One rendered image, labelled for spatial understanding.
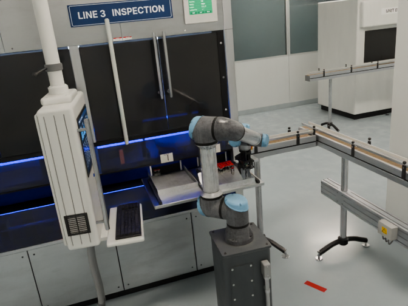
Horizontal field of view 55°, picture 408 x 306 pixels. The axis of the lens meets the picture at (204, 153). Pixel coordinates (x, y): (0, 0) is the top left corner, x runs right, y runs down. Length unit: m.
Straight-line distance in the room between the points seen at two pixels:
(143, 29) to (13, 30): 0.72
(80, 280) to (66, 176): 1.10
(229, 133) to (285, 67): 6.35
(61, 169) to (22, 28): 0.87
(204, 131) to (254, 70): 6.02
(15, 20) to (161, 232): 1.62
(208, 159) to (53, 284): 1.53
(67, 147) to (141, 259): 1.23
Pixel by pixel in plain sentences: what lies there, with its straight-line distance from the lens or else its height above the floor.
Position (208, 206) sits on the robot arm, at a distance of 2.02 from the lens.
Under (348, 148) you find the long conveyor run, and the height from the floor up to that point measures 0.93.
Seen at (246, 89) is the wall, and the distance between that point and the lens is 7.82.
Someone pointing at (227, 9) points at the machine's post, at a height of 1.92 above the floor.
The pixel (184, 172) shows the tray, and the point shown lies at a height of 0.88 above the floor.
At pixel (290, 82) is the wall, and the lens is 8.24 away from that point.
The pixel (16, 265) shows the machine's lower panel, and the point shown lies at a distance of 2.91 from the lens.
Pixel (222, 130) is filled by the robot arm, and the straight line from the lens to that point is 1.83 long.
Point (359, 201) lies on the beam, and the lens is 3.04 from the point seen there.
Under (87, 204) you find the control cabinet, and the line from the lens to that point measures 2.10.
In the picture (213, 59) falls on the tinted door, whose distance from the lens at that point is 2.64.
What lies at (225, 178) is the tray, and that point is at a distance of 2.58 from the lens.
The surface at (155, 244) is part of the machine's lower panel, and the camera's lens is 2.91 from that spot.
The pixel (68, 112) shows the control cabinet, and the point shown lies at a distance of 1.96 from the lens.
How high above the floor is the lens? 1.88
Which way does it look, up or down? 19 degrees down
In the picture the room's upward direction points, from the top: 6 degrees counter-clockwise
